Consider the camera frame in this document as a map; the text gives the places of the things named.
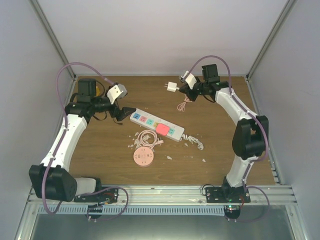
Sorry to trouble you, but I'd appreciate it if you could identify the white coiled strip cable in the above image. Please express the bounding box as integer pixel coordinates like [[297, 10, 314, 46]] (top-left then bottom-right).
[[181, 133, 205, 151]]

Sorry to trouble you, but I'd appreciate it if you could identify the pink round power socket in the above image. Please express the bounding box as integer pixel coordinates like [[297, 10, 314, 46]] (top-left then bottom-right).
[[133, 146, 154, 168]]

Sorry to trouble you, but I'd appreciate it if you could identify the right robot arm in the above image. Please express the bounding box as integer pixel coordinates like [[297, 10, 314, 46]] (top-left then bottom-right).
[[179, 64, 269, 203]]

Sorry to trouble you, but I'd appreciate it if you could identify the pink coiled socket cable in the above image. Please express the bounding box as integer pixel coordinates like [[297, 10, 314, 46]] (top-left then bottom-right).
[[137, 129, 166, 147]]

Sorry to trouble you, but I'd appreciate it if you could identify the white usb charger plug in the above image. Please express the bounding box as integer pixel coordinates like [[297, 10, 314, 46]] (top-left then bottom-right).
[[164, 81, 180, 93]]

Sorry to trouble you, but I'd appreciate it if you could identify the yellow cube socket adapter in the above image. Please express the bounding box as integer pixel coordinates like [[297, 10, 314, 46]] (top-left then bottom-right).
[[95, 86, 104, 97]]

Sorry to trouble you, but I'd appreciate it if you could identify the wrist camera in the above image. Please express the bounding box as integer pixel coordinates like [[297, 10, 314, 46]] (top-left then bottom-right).
[[180, 71, 197, 90], [106, 84, 128, 105]]

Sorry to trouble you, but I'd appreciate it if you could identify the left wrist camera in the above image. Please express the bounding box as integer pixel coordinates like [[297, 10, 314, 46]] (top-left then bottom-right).
[[106, 84, 128, 105]]

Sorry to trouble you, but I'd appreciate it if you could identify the white power strip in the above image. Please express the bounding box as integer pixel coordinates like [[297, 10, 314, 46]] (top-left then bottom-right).
[[130, 108, 185, 142]]

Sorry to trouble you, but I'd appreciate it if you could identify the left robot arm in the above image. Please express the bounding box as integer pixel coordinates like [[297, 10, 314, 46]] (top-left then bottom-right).
[[28, 78, 136, 202]]

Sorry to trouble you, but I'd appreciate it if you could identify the aluminium mounting rail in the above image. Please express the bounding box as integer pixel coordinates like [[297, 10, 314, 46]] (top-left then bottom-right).
[[27, 184, 298, 206]]

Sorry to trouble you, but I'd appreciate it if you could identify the slotted cable duct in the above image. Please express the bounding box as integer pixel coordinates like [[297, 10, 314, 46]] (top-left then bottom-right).
[[37, 205, 226, 216]]

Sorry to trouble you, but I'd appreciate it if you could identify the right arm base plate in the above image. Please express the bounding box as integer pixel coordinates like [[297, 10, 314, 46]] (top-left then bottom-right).
[[203, 185, 251, 204]]

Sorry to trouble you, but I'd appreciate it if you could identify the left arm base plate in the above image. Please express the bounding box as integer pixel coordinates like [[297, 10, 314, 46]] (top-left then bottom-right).
[[73, 188, 119, 204]]

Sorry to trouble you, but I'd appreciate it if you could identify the pink square plug adapter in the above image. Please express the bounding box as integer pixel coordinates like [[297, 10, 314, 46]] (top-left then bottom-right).
[[155, 123, 171, 136]]

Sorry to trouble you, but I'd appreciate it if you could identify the pink braided usb cable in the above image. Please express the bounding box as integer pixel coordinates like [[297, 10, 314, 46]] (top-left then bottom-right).
[[176, 96, 192, 113]]

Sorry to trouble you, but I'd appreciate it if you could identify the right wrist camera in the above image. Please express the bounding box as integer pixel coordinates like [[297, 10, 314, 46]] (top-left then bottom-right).
[[180, 71, 197, 90]]

